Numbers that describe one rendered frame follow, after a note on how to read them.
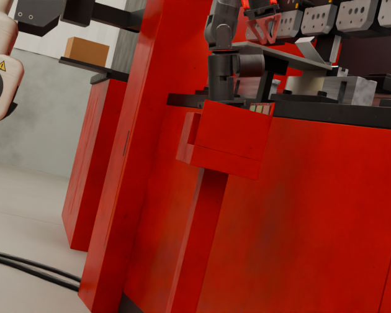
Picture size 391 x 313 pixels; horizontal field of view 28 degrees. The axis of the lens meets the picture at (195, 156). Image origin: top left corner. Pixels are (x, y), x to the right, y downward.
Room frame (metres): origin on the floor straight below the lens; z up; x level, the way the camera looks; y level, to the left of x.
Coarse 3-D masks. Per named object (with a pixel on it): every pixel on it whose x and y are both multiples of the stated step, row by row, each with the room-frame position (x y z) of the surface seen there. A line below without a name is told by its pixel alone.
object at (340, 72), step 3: (333, 69) 2.12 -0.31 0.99; (336, 69) 2.11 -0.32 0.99; (339, 69) 2.10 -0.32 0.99; (342, 69) 2.12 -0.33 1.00; (345, 69) 2.11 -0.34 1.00; (327, 72) 2.15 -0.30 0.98; (330, 72) 2.14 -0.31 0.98; (333, 72) 2.12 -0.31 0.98; (336, 72) 2.11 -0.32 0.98; (339, 72) 2.10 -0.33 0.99; (342, 72) 2.11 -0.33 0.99; (345, 72) 2.11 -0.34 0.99; (327, 75) 2.15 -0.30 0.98; (330, 75) 2.13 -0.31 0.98; (333, 75) 2.12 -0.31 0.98; (336, 75) 2.10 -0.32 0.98; (339, 75) 2.10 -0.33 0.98; (342, 75) 2.11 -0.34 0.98; (345, 75) 2.11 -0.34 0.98
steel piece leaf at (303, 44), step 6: (300, 42) 2.19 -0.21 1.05; (306, 42) 2.16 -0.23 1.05; (300, 48) 2.22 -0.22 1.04; (306, 48) 2.19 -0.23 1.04; (312, 48) 2.16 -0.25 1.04; (306, 54) 2.22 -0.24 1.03; (312, 54) 2.19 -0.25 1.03; (318, 54) 2.16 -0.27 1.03; (312, 60) 2.22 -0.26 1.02; (318, 60) 2.18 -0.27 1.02
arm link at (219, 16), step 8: (216, 0) 1.75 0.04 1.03; (224, 0) 1.74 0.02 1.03; (232, 0) 1.75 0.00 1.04; (240, 0) 1.76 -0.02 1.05; (216, 8) 1.74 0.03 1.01; (224, 8) 1.74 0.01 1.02; (232, 8) 1.74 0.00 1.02; (208, 16) 1.79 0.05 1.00; (216, 16) 1.74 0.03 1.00; (224, 16) 1.74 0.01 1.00; (232, 16) 1.75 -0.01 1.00; (208, 24) 1.79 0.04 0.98; (216, 24) 1.74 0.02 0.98; (232, 24) 1.75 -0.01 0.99; (208, 32) 1.76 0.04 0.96; (232, 32) 1.75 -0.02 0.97; (208, 40) 1.79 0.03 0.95
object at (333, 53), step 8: (320, 40) 2.24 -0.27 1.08; (328, 40) 2.20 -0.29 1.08; (336, 40) 2.17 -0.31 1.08; (320, 48) 2.23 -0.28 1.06; (328, 48) 2.19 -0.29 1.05; (336, 48) 2.17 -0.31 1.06; (320, 56) 2.22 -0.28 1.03; (328, 56) 2.18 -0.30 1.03; (336, 56) 2.18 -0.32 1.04; (328, 64) 2.18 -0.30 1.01
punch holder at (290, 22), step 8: (280, 0) 2.48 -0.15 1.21; (288, 0) 2.42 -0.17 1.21; (296, 0) 2.37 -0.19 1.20; (288, 8) 2.41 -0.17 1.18; (296, 8) 2.36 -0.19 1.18; (304, 8) 2.35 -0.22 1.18; (288, 16) 2.39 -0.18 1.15; (296, 16) 2.34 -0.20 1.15; (272, 24) 2.48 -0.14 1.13; (280, 24) 2.43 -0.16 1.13; (288, 24) 2.38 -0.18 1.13; (296, 24) 2.34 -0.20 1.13; (280, 32) 2.42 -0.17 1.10; (288, 32) 2.36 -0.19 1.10; (296, 32) 2.35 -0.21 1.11; (288, 40) 2.46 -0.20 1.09; (296, 40) 2.42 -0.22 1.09; (312, 40) 2.37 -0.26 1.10
